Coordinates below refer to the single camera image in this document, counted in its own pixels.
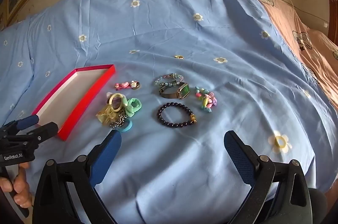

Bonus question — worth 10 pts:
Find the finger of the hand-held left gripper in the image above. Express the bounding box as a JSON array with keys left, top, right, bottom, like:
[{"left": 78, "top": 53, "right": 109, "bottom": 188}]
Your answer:
[
  {"left": 0, "top": 114, "right": 41, "bottom": 135},
  {"left": 5, "top": 122, "right": 59, "bottom": 154}
]

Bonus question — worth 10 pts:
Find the colourful chunky bead bracelet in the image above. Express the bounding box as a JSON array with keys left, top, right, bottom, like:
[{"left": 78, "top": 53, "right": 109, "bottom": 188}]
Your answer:
[{"left": 195, "top": 86, "right": 219, "bottom": 112}]

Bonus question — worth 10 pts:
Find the blue hair tie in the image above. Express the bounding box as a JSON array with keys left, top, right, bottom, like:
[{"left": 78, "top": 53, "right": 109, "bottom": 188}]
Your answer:
[{"left": 118, "top": 121, "right": 133, "bottom": 133}]

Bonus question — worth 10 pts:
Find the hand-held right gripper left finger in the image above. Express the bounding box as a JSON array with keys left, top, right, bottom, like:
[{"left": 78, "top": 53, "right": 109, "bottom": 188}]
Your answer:
[{"left": 32, "top": 130, "right": 122, "bottom": 224}]

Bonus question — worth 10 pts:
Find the red shallow box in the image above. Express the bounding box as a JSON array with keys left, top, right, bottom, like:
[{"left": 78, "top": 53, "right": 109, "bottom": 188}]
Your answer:
[{"left": 31, "top": 64, "right": 116, "bottom": 141}]

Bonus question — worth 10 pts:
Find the pink printed blanket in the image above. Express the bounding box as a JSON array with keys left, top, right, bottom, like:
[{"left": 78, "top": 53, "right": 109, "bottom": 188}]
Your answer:
[{"left": 246, "top": 0, "right": 338, "bottom": 106}]

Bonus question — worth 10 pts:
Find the crystal bead bracelet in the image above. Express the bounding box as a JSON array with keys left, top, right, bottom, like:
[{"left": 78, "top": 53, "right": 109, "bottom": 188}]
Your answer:
[{"left": 154, "top": 73, "right": 184, "bottom": 87}]

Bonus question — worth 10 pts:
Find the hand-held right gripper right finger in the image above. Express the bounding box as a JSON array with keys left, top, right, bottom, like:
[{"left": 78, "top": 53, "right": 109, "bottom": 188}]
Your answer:
[{"left": 224, "top": 130, "right": 312, "bottom": 224}]

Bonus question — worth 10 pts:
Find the silver chain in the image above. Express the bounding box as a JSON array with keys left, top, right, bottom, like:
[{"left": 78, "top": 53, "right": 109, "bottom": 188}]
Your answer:
[{"left": 109, "top": 110, "right": 128, "bottom": 129}]

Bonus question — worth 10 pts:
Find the green face wristwatch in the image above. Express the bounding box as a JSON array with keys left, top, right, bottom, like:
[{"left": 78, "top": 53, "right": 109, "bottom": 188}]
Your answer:
[{"left": 159, "top": 82, "right": 190, "bottom": 100}]

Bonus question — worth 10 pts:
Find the blue floral bedsheet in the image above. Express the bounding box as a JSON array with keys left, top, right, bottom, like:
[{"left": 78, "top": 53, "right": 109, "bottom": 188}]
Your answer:
[{"left": 0, "top": 0, "right": 338, "bottom": 224}]

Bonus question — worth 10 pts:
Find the cream hair ring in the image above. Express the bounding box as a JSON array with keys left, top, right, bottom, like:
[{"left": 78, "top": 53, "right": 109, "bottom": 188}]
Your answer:
[{"left": 109, "top": 93, "right": 124, "bottom": 112}]

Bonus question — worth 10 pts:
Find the pink heart hair clip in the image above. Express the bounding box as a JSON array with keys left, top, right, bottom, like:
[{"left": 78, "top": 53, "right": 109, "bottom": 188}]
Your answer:
[{"left": 114, "top": 80, "right": 141, "bottom": 91}]

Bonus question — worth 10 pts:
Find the yellow translucent claw clip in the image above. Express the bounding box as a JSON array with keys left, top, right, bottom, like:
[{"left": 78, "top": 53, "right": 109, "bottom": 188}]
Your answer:
[{"left": 95, "top": 105, "right": 119, "bottom": 127}]

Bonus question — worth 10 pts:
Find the person's left hand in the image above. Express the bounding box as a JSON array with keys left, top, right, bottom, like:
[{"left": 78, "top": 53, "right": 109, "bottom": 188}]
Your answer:
[{"left": 0, "top": 162, "right": 34, "bottom": 208}]

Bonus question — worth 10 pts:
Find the dark bead bracelet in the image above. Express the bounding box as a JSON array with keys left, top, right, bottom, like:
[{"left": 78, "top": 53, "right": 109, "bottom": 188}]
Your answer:
[{"left": 157, "top": 102, "right": 198, "bottom": 127}]

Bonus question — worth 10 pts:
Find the green scrunchie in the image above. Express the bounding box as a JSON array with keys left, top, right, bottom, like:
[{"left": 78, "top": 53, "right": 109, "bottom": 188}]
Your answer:
[{"left": 124, "top": 97, "right": 142, "bottom": 118}]

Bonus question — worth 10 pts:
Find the wooden door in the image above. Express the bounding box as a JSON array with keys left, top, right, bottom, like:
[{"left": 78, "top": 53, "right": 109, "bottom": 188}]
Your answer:
[{"left": 327, "top": 0, "right": 338, "bottom": 38}]

